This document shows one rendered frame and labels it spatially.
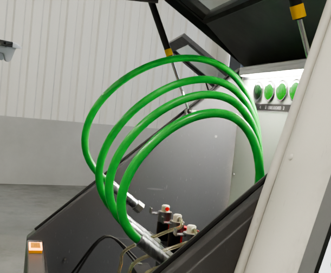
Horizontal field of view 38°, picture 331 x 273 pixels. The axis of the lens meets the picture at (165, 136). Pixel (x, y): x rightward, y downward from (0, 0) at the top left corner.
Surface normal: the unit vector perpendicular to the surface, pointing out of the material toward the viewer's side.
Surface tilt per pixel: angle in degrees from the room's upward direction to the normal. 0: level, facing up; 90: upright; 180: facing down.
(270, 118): 90
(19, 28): 90
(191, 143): 90
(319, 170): 76
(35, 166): 90
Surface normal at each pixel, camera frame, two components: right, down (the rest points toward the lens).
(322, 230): -0.90, -0.32
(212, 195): 0.28, 0.08
